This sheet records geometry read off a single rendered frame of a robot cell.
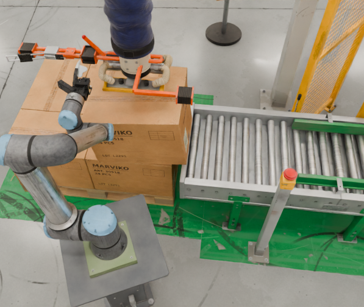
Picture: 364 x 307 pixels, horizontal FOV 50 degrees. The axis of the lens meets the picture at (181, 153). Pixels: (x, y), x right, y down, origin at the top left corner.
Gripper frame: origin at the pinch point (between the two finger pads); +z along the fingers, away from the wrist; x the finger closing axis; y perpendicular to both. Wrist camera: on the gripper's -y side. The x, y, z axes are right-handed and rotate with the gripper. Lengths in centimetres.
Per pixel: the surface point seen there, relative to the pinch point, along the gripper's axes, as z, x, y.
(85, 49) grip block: 15.7, 1.7, -1.4
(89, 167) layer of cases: -5, -85, -11
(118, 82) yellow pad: 4.0, -10.5, 17.7
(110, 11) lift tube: 4.3, 33.7, 19.4
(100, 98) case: 13.5, -34.3, 1.5
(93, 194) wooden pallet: -5, -122, -15
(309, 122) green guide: 34, -65, 139
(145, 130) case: -7.8, -36.5, 32.6
